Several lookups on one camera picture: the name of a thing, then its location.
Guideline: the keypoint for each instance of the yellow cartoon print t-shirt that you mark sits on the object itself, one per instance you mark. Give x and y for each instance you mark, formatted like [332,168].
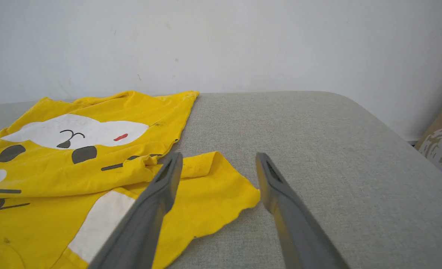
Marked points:
[56,179]

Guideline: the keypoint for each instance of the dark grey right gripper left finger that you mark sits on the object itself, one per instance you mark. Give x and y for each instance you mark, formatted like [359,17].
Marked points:
[138,235]

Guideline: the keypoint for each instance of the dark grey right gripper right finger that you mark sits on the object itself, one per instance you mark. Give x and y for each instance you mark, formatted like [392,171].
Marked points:
[303,243]

